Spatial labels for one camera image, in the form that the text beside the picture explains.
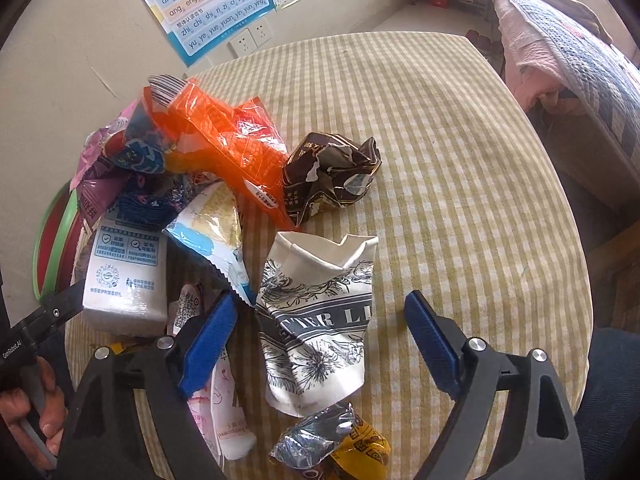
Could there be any crumpled brown wrapper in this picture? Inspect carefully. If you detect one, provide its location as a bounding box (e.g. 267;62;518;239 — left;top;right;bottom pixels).
281;131;383;226

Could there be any yellow checked tablecloth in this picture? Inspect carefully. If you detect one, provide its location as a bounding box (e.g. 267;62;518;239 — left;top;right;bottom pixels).
64;31;593;480

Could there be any silver and yellow wrapper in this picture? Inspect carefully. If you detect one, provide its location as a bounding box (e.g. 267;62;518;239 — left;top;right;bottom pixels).
269;402;393;480

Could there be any orange plastic wrapper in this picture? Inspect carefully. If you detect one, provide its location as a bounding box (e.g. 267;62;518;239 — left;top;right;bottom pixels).
144;77;301;233

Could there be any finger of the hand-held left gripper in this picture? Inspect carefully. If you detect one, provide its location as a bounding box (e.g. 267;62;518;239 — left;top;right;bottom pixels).
15;280;88;346

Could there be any purple wrapper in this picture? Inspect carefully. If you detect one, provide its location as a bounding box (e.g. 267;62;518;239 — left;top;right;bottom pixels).
70;100;156;221

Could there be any person's left hand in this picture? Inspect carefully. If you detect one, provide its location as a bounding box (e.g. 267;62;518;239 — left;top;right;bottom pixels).
0;357;68;468

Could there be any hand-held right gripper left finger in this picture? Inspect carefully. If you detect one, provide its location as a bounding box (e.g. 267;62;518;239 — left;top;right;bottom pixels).
52;290;241;480

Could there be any red bin with green rim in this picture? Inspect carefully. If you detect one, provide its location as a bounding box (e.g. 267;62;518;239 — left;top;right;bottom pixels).
32;180;93;306

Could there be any pink blanket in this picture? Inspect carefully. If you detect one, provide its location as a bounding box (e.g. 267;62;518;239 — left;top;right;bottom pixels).
500;10;576;111

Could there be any white carton with blue print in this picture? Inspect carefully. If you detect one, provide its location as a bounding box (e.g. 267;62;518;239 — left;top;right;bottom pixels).
80;212;171;336

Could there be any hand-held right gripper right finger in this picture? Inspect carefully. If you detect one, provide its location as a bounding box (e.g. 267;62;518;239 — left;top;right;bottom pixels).
404;290;588;480

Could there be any person's leg in jeans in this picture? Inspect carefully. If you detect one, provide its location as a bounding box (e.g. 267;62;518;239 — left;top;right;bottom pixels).
575;327;640;480

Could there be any white wall socket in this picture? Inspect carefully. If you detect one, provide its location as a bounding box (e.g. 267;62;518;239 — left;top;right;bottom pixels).
229;30;256;56
250;21;275;46

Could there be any blue patterned wrapper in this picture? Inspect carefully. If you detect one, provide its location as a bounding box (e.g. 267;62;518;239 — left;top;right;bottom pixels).
112;135;201;231

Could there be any blue wall poster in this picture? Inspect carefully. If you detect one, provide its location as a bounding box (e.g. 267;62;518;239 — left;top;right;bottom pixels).
120;0;278;68

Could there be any pink and white wrapper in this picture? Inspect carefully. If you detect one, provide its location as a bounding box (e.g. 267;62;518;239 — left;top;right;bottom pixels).
165;282;258;461

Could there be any wooden bed frame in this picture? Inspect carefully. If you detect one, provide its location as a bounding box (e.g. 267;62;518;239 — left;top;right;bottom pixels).
585;210;640;331

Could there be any white and blue snack packet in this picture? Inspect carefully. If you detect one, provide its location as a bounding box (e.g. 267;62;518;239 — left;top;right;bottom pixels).
162;180;258;308

